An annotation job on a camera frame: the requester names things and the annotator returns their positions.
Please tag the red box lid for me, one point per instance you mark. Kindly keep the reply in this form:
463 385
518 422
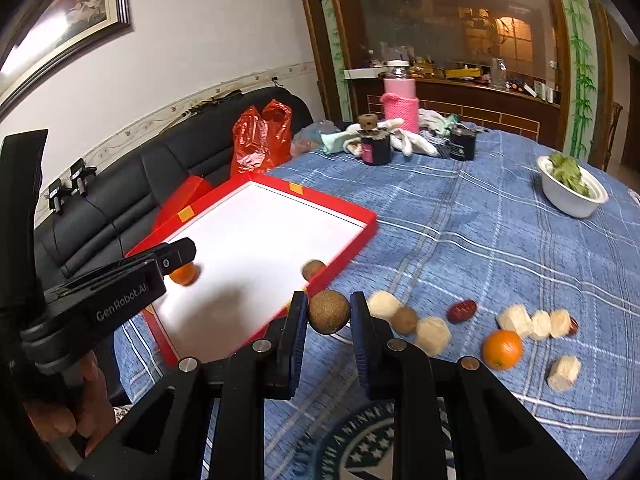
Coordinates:
185 197

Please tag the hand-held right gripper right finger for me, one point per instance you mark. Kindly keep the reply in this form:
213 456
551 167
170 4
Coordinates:
360 345

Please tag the small brown nut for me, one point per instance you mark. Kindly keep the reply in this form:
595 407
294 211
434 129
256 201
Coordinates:
327 311

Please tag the red box with white inside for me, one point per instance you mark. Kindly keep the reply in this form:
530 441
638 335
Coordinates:
240 240

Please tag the orange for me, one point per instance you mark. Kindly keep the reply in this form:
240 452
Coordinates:
184 275
502 349

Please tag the black jar with pink label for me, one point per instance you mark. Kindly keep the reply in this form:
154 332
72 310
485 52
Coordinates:
375 149

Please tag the white bowl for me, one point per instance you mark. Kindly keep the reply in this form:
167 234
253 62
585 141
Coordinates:
570 200

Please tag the black clamp device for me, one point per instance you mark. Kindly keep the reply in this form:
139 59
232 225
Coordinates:
78 177
56 197

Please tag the red date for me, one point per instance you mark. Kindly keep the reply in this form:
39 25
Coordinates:
461 311
574 326

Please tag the flat white box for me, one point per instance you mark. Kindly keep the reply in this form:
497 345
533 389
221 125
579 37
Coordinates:
365 73

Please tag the pale round pastry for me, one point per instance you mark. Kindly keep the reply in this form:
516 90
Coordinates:
384 305

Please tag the brown longan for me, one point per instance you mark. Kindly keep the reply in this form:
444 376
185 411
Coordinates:
314 269
404 320

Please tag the jar with pink knitted sleeve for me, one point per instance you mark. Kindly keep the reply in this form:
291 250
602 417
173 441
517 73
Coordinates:
400 100

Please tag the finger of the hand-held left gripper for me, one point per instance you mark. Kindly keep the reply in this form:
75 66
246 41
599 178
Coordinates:
172 255

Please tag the clear glass jar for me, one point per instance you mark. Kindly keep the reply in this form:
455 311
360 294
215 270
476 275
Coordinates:
499 72

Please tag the clear plastic bag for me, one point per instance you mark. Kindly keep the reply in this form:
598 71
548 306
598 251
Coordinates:
310 137

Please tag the red plastic bag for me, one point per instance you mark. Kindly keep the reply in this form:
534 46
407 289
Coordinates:
260 135

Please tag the small black box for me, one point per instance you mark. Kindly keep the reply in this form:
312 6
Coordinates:
462 144

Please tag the pale cake piece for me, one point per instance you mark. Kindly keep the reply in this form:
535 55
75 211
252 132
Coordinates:
514 321

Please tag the blue plaid tablecloth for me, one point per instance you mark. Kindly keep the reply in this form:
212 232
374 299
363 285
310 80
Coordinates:
475 260

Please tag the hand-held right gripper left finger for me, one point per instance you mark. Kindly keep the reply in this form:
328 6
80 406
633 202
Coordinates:
298 340

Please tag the wooden chair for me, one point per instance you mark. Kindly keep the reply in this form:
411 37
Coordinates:
612 132

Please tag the black leather sofa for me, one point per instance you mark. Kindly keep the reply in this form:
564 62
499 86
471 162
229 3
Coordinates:
125 185

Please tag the pastry outside tray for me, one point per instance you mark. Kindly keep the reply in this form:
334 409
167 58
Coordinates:
432 335

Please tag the wooden display cabinet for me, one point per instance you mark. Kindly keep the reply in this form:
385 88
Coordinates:
450 105

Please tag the framed picture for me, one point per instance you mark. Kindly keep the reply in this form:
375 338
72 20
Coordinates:
65 10

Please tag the pale green cloth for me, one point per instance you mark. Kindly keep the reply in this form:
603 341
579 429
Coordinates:
440 120

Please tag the white glove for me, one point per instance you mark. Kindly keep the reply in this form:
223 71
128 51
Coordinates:
387 126
420 145

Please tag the green vegetable scraps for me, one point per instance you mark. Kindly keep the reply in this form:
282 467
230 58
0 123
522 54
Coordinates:
567 170

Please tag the person's left hand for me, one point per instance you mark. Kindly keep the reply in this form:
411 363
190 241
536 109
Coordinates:
90 410

